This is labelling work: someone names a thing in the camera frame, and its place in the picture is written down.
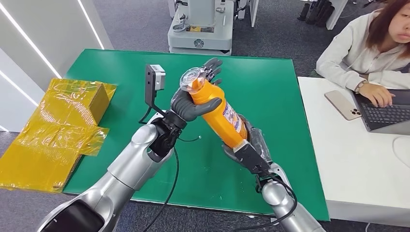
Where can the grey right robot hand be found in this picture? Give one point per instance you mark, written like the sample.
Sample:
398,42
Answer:
261,144

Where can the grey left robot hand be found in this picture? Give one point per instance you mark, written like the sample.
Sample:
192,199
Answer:
185,107

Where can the orange plastic bottle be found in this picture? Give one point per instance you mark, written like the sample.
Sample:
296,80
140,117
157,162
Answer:
221,118

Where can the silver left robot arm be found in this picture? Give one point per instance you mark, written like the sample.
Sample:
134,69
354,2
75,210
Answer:
128,169

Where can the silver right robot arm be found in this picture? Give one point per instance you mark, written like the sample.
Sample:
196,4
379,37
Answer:
282,205

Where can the grey machine base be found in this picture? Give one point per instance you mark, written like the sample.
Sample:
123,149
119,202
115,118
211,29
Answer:
200,32

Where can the beige smartphone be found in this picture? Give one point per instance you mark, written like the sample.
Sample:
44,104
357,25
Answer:
342,105

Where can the dark grey laptop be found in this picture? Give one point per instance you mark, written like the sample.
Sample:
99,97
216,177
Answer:
384,115

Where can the yellow taped cardboard box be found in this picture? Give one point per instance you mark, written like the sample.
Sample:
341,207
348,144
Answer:
54,134

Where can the person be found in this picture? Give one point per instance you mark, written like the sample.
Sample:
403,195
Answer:
358,51

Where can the white round object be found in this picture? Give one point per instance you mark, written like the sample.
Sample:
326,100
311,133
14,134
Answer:
403,150

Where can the black bags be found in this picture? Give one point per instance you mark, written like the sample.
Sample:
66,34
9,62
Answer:
315,12

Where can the white desk panel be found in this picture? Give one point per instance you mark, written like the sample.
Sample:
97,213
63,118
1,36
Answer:
336,12

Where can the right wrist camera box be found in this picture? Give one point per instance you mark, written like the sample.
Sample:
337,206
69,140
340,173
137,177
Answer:
251,158

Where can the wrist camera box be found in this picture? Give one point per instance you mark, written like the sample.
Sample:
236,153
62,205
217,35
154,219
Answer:
251,158
155,80

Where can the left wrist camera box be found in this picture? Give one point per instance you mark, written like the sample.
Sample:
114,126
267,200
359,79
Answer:
155,80

